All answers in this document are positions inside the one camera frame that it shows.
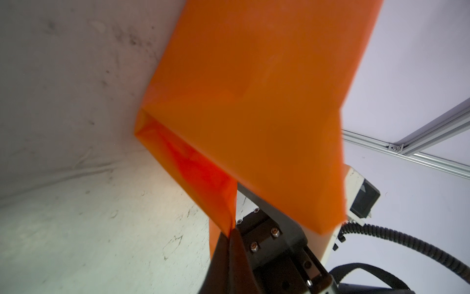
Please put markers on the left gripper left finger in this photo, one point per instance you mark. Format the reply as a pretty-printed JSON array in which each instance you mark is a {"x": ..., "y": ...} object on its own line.
[{"x": 216, "y": 281}]

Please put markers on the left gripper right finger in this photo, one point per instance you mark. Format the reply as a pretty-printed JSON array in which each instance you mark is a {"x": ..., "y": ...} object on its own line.
[{"x": 241, "y": 278}]

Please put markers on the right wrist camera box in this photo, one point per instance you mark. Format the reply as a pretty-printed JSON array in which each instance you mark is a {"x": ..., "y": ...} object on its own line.
[{"x": 360, "y": 197}]

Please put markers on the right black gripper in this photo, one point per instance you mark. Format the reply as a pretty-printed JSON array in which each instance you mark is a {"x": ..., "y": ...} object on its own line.
[{"x": 278, "y": 253}]

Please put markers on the yellow orange wrapping paper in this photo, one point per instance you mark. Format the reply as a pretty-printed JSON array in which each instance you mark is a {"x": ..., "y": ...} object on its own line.
[{"x": 250, "y": 92}]

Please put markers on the aluminium wall frame rails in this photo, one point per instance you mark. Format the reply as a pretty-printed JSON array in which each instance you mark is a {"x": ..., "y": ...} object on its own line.
[{"x": 448, "y": 125}]

